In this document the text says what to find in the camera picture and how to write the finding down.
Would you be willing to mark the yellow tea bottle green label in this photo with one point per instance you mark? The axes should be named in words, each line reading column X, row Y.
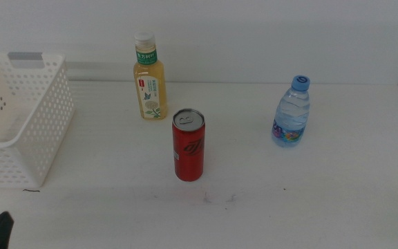
column 150, row 86

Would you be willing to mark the white perforated plastic basket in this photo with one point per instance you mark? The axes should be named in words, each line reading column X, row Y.
column 50, row 114

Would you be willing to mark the clear water bottle blue cap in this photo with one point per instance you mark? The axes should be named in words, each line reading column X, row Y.
column 291, row 114

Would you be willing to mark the red soda can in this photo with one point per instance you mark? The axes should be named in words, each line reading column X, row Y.
column 188, row 155

